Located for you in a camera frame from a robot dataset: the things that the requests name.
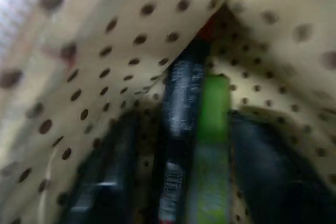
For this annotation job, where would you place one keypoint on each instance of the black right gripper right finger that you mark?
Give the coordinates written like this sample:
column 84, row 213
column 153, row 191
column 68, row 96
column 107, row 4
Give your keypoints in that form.
column 273, row 182

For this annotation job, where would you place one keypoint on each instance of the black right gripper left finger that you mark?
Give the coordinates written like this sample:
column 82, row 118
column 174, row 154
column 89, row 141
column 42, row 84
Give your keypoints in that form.
column 115, row 171

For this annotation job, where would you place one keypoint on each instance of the green marker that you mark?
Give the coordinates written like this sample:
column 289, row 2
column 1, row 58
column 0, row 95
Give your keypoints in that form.
column 214, row 119

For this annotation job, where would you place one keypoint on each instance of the black marker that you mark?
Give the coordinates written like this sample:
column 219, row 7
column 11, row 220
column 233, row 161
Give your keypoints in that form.
column 181, row 90

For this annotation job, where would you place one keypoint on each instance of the grey plaid pouch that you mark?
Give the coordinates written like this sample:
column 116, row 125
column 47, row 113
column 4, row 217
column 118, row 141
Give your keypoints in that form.
column 105, row 24

